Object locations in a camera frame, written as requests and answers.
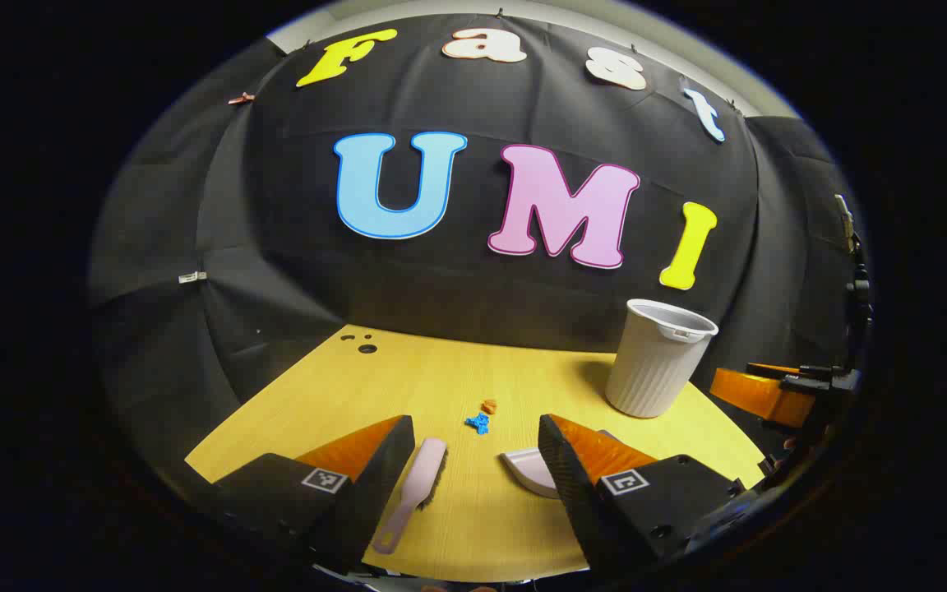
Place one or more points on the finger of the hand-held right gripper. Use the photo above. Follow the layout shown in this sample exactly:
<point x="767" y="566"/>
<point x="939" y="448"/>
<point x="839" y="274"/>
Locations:
<point x="761" y="395"/>

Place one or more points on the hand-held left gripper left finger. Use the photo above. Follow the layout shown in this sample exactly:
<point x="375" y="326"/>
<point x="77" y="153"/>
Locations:
<point x="383" y="485"/>

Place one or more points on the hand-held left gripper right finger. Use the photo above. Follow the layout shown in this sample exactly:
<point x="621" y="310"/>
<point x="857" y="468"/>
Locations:
<point x="568" y="493"/>

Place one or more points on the small pink broom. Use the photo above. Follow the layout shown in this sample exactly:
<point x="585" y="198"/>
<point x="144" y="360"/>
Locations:
<point x="422" y="473"/>

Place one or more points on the pink dustpan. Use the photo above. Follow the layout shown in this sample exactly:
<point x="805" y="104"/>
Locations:
<point x="527" y="469"/>

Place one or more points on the white ribbed garbage bin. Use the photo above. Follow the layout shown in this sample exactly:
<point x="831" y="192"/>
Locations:
<point x="654" y="370"/>

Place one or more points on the blue paper trash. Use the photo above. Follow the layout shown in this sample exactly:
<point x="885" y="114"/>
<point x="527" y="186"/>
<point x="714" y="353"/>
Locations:
<point x="479" y="423"/>

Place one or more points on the wooden desktop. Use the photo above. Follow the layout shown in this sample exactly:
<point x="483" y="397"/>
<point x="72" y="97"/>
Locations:
<point x="482" y="493"/>

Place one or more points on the silver cloth clip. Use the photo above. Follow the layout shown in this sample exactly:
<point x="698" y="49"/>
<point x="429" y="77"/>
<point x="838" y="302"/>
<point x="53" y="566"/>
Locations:
<point x="191" y="277"/>

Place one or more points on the copper cloth clip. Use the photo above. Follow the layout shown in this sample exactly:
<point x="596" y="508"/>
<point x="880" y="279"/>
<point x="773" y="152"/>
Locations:
<point x="241" y="99"/>

